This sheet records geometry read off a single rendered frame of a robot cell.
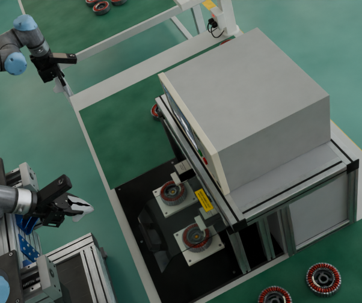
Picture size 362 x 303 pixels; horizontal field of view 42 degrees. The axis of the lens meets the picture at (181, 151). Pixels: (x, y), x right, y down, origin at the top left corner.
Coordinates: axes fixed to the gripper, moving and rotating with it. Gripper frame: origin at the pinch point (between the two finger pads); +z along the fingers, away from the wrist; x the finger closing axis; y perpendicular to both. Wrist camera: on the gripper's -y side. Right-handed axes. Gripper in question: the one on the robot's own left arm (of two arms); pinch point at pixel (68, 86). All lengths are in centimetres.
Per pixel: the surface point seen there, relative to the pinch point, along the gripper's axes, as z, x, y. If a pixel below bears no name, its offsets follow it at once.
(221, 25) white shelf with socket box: 31, -37, -83
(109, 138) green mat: 40.3, -3.8, -4.0
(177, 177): 27, 48, -25
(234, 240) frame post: 15, 93, -31
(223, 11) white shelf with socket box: 25, -38, -87
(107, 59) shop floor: 115, -178, -21
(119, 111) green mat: 40.3, -18.8, -14.3
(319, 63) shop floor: 115, -62, -155
